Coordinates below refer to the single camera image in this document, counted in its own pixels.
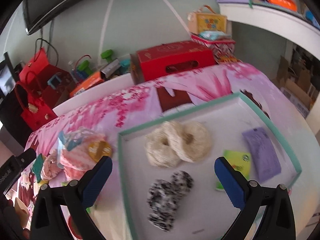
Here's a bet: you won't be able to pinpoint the green tissue pack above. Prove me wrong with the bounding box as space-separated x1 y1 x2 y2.
223 150 251 180

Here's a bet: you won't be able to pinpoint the teal yellow sponge cloth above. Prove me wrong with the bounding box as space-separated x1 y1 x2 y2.
31 154 44 183

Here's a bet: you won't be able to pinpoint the purple paper packet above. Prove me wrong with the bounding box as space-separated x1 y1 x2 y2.
242 127 281 183

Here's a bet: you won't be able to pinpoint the cream knitted scrunchie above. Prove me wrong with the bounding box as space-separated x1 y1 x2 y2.
145 127 181 167
162 121 212 163

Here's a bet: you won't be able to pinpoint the leopard print scrunchie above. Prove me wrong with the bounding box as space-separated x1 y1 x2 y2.
147 171 194 232

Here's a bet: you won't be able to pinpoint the pink fabric scrunchie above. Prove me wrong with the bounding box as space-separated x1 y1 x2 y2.
40 149 62 181

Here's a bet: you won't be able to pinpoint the person's left hand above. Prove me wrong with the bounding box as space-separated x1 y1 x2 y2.
1 194 30 239

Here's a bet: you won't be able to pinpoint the bag of pink fluffy items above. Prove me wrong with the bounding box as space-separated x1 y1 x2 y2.
57 127 113 181

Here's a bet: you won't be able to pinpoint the pink floral bedsheet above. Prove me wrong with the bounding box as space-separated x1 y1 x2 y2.
4 61 318 240

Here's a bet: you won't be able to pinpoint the white tray with teal rim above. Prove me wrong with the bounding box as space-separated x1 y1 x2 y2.
118 92 302 239

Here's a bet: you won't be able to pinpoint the red felt handbag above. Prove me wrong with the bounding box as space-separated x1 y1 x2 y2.
14 70 60 131

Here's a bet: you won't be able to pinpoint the black monitor device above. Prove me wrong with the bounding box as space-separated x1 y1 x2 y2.
0 52 19 99

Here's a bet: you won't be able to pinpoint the red paper gift bag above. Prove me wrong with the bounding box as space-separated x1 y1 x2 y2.
19 48 75 108

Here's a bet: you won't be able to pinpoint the orange cardboard box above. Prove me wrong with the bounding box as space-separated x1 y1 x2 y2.
69 71 106 98

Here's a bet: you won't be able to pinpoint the cardboard boxes on floor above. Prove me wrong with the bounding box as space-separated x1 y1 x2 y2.
274 56 319 118

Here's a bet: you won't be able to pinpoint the green dumbbell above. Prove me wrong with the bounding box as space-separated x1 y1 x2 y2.
75 49 114 76

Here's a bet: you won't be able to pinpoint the red white patterned box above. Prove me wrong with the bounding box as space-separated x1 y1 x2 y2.
191 34 236 63

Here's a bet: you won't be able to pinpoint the blue wet wipes pack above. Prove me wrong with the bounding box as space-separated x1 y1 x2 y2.
199 30 232 41

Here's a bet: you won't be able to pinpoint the white shelf counter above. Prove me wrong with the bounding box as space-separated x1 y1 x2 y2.
219 3 320 59

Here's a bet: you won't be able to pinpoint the red gift box with handle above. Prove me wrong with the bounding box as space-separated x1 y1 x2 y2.
130 41 215 84

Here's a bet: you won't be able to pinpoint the yellow carry box with handle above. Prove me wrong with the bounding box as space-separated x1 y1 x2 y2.
187 5 227 34

